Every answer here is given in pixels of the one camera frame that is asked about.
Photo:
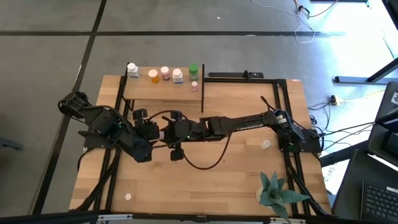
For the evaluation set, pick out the green cap bottle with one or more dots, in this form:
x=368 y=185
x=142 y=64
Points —
x=193 y=70

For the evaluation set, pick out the white paper sheet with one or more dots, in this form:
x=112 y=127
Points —
x=332 y=183

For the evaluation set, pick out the black shelf end bar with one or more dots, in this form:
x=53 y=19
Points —
x=127 y=66
x=203 y=96

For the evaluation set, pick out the white bottle teal striped label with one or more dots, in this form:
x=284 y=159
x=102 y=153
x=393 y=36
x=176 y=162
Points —
x=132 y=69

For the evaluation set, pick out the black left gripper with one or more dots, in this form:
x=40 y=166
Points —
x=141 y=130

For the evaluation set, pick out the small white capped vial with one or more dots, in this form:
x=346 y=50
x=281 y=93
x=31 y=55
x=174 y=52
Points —
x=128 y=196

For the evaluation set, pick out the dark open monitor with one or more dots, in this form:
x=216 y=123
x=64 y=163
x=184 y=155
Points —
x=387 y=140

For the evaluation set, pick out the silver metal bracket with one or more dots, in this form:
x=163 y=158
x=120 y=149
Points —
x=115 y=217
x=287 y=221

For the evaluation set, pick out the green artificial succulent plant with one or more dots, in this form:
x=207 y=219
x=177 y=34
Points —
x=275 y=196

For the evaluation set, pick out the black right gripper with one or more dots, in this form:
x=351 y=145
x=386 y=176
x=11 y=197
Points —
x=186 y=130

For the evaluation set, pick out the black plug adapter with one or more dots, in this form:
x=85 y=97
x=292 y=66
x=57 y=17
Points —
x=333 y=99

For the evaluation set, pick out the orange bottle white cap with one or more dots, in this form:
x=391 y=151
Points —
x=153 y=74

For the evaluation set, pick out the black mounting bar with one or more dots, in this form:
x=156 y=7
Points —
x=230 y=75

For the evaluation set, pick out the pink bottle white cap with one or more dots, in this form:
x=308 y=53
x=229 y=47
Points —
x=165 y=72

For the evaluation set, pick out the black side desk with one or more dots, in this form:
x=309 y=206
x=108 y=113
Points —
x=351 y=186

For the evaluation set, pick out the black crossbar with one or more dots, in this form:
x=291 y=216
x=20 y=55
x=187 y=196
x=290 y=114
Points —
x=186 y=218

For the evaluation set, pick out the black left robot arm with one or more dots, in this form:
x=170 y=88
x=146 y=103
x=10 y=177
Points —
x=102 y=121

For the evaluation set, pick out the grey desk foot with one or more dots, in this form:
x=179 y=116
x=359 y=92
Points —
x=357 y=80

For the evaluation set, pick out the small pink vial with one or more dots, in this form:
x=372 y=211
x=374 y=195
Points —
x=194 y=85

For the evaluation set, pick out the white bottle blue label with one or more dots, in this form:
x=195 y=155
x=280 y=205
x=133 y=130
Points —
x=177 y=74

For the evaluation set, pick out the black floor plug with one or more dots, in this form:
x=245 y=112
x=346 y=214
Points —
x=303 y=9

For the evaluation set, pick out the dark laptop keyboard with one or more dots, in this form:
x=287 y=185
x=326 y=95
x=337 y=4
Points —
x=381 y=202

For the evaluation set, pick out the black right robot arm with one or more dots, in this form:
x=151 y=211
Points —
x=242 y=124

